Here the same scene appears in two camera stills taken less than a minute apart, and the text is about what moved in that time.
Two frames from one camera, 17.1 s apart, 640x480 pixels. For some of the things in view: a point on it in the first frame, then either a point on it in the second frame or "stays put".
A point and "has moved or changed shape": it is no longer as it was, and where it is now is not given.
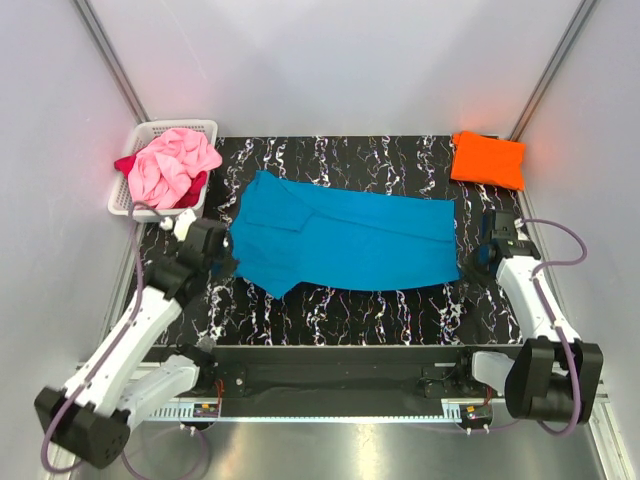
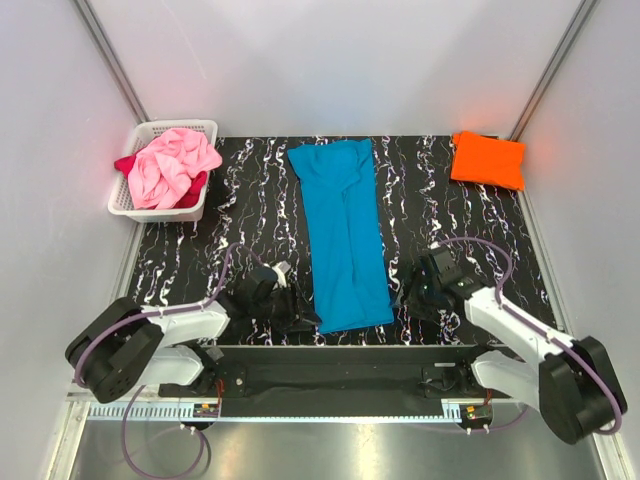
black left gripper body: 223,265 → 277,307
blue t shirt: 325,236 has moved or changed shape
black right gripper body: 477,273 → 423,293
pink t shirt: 161,171 stays put
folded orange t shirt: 488,159 stays put
